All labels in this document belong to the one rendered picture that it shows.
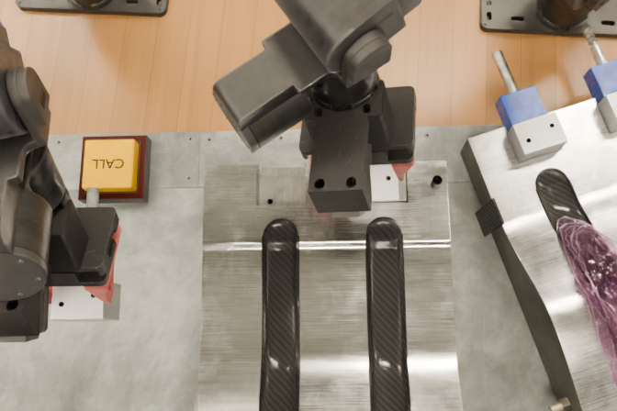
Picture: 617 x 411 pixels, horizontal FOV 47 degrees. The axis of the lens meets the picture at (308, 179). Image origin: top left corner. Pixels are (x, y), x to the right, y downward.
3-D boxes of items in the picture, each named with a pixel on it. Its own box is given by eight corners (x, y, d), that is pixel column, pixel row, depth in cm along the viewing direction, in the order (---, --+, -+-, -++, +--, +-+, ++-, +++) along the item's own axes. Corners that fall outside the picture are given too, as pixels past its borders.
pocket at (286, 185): (260, 172, 80) (256, 163, 77) (307, 172, 80) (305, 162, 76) (260, 212, 79) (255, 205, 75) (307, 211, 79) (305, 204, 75)
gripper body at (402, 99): (415, 156, 62) (404, 105, 56) (303, 162, 64) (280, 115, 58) (417, 97, 65) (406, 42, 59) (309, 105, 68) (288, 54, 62)
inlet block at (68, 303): (78, 194, 75) (59, 183, 69) (125, 193, 75) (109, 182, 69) (70, 320, 72) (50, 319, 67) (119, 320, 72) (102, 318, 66)
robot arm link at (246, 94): (269, 179, 57) (250, 132, 46) (212, 98, 59) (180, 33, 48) (386, 101, 58) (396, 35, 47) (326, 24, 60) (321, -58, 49)
